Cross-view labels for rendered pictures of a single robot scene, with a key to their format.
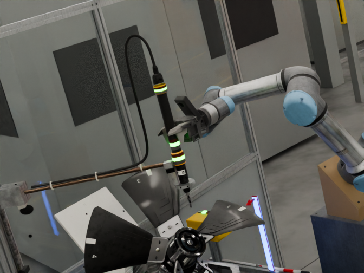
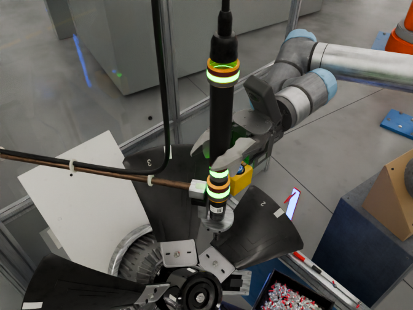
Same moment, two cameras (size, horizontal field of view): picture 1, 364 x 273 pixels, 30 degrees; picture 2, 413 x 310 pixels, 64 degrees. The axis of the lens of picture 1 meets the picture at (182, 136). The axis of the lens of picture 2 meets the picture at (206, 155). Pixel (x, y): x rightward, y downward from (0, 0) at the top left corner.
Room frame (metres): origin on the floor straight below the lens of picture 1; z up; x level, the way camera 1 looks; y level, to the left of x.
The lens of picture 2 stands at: (1.85, 0.04, 1.98)
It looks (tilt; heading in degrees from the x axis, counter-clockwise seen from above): 45 degrees down; 2
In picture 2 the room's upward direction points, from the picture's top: straight up
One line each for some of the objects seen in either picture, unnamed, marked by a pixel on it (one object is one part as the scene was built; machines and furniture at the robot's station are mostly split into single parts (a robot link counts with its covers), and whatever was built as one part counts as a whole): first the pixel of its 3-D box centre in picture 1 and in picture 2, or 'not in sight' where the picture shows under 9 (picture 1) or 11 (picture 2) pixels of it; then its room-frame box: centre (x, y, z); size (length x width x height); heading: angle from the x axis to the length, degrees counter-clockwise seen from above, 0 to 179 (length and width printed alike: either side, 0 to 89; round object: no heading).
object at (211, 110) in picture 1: (205, 116); (286, 107); (2.38, -0.10, 1.58); 0.08 x 0.05 x 0.08; 45
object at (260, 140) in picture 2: (186, 124); (251, 141); (2.26, -0.02, 1.60); 0.09 x 0.05 x 0.02; 145
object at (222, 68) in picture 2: (160, 89); (222, 71); (2.25, 0.03, 1.74); 0.04 x 0.04 x 0.03
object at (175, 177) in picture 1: (179, 173); (212, 203); (2.25, 0.04, 1.44); 0.09 x 0.07 x 0.10; 80
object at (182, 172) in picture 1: (171, 130); (219, 149); (2.25, 0.03, 1.59); 0.04 x 0.04 x 0.46
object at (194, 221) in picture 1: (209, 227); (228, 171); (2.71, -0.02, 1.02); 0.16 x 0.10 x 0.11; 45
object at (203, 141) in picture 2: (167, 135); (209, 146); (2.27, 0.05, 1.57); 0.09 x 0.03 x 0.06; 125
